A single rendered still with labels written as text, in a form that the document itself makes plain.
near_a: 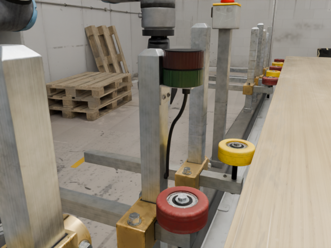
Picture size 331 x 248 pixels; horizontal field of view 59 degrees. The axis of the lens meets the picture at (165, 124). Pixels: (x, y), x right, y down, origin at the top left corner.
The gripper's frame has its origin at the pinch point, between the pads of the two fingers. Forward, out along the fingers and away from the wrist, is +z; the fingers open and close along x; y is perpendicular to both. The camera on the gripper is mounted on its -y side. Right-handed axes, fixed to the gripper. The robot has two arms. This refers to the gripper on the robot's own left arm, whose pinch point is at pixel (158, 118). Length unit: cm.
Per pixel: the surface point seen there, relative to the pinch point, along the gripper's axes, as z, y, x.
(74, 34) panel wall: -10, 415, 166
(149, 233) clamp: 9.6, -28.5, -0.8
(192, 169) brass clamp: 11.8, -2.3, -8.4
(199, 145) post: 6.8, 0.6, -10.1
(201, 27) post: -20.4, 0.9, -9.4
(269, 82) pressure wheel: 6, 86, -51
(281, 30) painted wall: -14, 710, -253
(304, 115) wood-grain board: 5.0, 21.1, -42.7
